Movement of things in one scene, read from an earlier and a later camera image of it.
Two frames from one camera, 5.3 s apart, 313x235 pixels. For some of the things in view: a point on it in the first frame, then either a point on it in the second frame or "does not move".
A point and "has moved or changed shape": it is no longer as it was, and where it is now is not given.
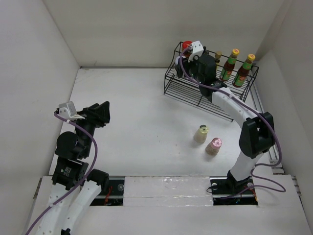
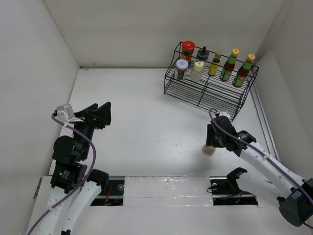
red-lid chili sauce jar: (186, 44) does not move
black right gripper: (179, 68) to (210, 140)
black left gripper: (102, 112) does not move
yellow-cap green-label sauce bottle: (229, 65) does not move
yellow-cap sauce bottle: (243, 71) does not move
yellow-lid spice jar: (200, 134) has moved or changed shape
